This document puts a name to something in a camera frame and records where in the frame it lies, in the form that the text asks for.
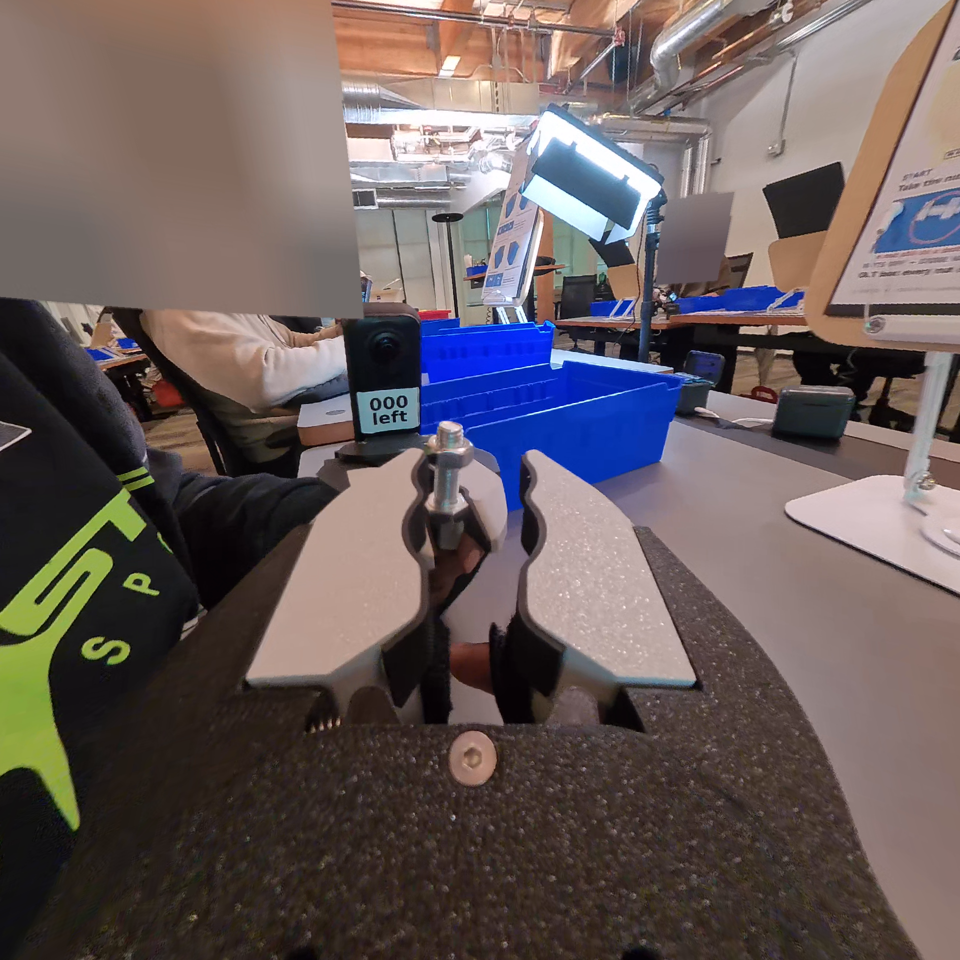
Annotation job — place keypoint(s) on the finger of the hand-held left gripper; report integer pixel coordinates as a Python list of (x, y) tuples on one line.
[(483, 503)]

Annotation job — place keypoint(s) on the small black box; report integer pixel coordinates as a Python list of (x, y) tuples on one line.
[(812, 414)]

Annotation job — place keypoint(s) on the person's black printed shirt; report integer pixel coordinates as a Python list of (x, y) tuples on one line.
[(75, 600)]

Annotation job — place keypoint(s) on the silver hex nut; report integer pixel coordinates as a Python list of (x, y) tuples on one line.
[(449, 444)]

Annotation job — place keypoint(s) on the short thick silver bolt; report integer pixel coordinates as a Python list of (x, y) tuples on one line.
[(449, 510)]

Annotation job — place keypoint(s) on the red plastic bin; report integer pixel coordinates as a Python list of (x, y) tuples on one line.
[(435, 315)]

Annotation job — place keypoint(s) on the small black device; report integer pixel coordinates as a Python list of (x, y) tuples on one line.
[(693, 396)]

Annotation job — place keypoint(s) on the blue plastic bin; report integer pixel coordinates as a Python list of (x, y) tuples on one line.
[(488, 350)]

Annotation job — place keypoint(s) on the wooden office desk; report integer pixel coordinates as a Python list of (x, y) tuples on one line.
[(675, 323)]

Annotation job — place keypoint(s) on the person's left forearm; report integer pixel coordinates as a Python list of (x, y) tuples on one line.
[(248, 518)]

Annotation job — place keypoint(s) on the printed poster banner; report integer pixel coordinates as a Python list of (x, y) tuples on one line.
[(513, 240)]

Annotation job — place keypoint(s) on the blue plastic box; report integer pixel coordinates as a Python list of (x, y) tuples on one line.
[(585, 435)]

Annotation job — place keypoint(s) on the studio light on stand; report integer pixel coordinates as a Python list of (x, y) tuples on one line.
[(585, 173)]

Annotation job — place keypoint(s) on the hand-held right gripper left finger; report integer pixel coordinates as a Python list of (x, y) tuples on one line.
[(338, 593)]

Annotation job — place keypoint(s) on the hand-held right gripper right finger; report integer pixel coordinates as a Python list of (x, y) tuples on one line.
[(600, 593)]

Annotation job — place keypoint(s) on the row of blue bins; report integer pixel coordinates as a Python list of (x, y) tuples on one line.
[(735, 300)]

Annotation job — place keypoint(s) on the black floor lamp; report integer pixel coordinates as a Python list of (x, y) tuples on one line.
[(450, 263)]

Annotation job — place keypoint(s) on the sign on white stand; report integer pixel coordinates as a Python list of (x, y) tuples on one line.
[(915, 210)]

